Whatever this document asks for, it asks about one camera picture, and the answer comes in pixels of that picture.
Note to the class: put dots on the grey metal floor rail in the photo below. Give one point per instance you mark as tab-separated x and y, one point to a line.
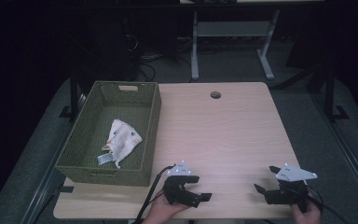
48	177
348	149

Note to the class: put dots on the white crumpled cloth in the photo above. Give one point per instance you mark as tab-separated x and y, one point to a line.
122	138

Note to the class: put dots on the green woven basket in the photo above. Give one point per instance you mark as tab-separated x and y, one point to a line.
84	140

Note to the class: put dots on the black tape strip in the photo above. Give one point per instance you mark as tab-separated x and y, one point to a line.
66	189

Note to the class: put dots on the person's right hand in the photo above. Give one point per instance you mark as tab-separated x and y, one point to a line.
309	216

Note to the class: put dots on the person's left hand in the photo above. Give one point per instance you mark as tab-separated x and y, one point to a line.
160	213

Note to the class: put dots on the round grey table grommet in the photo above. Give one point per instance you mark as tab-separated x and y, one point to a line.
215	95

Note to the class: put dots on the white metal desk frame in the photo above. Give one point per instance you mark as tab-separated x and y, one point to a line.
233	28

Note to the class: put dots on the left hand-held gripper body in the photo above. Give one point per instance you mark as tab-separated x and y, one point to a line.
175	189

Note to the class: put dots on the black metal stand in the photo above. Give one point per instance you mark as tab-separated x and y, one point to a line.
74	96
330	93

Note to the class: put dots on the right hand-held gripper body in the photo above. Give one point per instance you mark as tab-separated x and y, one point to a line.
289	193

